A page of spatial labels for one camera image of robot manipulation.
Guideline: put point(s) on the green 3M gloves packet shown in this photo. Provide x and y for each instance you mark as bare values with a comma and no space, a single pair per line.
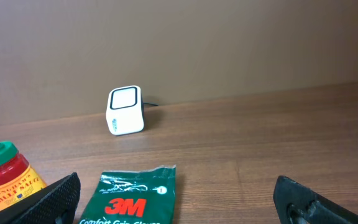
133,197

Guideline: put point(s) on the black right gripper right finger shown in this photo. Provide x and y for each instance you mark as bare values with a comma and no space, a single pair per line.
296,203

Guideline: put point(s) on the chilli sauce bottle green cap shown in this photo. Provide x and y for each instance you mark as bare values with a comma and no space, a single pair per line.
18,179

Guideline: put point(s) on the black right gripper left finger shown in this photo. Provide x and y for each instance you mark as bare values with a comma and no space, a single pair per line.
57,203

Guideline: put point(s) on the white barcode scanner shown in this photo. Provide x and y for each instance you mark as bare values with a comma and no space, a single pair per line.
125,110

